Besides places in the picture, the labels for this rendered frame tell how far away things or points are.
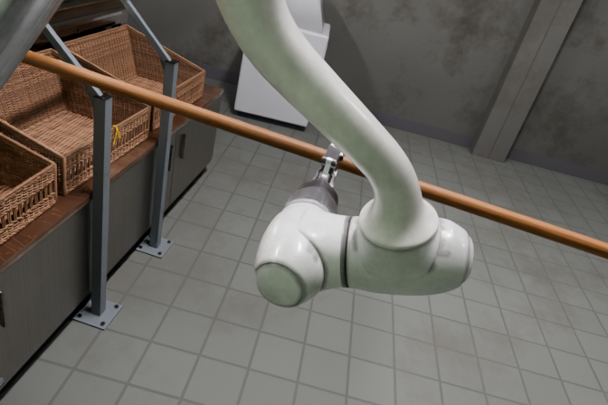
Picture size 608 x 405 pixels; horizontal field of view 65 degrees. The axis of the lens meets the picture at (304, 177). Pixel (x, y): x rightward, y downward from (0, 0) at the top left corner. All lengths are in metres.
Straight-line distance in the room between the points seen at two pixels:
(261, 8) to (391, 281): 0.37
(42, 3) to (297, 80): 0.29
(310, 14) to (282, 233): 3.16
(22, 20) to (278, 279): 0.41
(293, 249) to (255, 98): 3.32
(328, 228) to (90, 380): 1.46
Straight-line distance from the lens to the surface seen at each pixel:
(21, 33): 0.62
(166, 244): 2.51
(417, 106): 4.58
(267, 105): 3.91
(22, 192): 1.61
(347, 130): 0.52
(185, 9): 4.69
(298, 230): 0.65
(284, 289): 0.63
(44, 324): 1.93
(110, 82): 1.10
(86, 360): 2.04
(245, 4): 0.48
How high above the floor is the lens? 1.59
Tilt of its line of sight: 29 degrees down
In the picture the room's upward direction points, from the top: 15 degrees clockwise
